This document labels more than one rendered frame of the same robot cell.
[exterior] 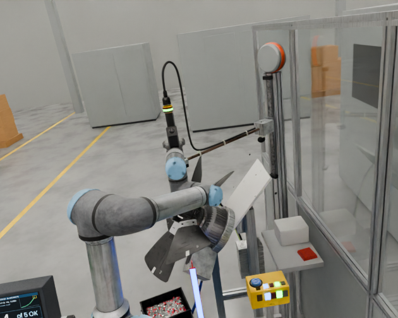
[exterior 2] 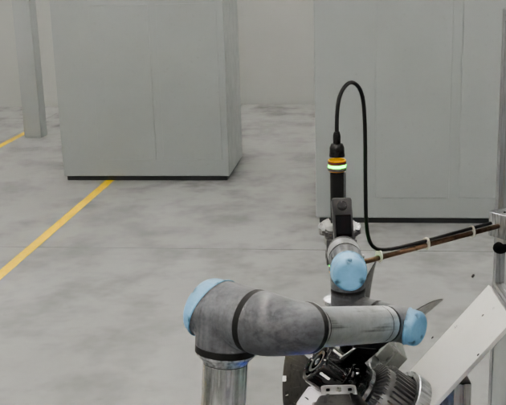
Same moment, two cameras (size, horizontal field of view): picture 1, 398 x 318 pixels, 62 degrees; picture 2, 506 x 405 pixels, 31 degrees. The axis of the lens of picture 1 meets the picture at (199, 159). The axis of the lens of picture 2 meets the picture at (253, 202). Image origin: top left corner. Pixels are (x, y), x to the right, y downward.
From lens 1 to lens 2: 0.75 m
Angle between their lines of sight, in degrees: 7
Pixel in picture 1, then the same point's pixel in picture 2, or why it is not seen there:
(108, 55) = (136, 10)
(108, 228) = (259, 338)
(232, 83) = (434, 114)
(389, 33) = not seen: outside the picture
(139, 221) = (304, 336)
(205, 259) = not seen: outside the picture
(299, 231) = not seen: outside the picture
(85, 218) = (220, 321)
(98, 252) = (225, 382)
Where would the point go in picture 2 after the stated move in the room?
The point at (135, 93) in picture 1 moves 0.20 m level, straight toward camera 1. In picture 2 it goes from (187, 108) to (188, 111)
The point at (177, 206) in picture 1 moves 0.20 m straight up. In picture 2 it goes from (356, 327) to (356, 226)
